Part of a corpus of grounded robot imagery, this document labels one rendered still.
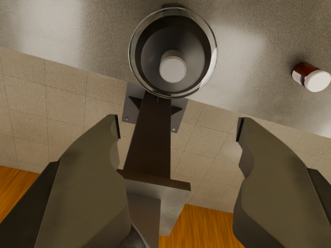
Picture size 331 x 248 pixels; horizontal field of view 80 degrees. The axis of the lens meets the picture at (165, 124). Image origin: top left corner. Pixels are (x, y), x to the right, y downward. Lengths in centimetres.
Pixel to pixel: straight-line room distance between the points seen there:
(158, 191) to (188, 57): 59
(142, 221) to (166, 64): 60
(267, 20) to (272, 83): 15
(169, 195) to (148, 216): 10
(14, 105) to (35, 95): 22
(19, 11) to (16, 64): 130
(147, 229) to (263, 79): 56
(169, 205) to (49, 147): 155
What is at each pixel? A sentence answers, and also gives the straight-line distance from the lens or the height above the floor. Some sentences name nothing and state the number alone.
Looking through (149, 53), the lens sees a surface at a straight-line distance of 24.
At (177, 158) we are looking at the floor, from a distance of 192.
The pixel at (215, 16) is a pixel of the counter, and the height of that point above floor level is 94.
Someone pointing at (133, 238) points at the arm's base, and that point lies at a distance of 72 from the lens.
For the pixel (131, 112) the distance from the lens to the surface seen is 164.
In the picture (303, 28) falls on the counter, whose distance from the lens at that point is 55.
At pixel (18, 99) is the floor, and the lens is 199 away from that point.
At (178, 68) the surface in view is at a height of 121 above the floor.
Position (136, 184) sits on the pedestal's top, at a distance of 74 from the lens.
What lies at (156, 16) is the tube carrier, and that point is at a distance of 25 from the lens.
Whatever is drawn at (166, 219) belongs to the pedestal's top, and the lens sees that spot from 90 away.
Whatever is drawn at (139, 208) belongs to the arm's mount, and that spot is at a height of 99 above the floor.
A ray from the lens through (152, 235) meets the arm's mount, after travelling 72.
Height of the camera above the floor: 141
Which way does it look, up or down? 57 degrees down
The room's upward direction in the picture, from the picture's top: 177 degrees counter-clockwise
